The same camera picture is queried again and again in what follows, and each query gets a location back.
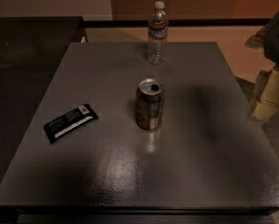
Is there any orange soda can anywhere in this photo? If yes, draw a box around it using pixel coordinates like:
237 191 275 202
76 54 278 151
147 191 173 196
136 78 165 131

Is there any clear plastic water bottle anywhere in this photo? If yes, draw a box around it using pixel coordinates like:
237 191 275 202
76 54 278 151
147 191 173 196
147 1 169 65

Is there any black snack bar packet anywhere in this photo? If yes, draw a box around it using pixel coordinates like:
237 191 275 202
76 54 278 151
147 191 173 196
44 104 99 144

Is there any yellow cardboard box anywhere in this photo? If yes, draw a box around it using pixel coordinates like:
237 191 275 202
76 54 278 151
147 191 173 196
249 65 279 122

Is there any dark object at right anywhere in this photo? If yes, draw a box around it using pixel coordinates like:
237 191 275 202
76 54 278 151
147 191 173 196
244 11 279 64

